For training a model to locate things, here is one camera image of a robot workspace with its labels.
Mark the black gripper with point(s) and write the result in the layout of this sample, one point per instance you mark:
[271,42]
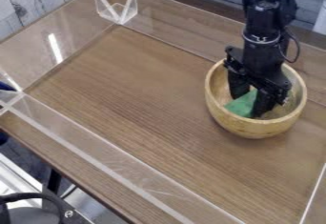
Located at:
[255,66]

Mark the green rectangular block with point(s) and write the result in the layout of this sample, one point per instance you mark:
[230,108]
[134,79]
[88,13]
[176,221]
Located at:
[242,105]

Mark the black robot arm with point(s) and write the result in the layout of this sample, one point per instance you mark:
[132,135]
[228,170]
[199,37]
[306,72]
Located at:
[267,17]

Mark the brown wooden bowl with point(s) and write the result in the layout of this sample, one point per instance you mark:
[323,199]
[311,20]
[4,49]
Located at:
[274,122]

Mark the black table leg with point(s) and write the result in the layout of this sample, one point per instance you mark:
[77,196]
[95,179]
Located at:
[53,182]

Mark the clear acrylic enclosure wall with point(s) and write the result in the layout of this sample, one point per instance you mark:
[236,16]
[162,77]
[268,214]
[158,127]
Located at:
[108,106]

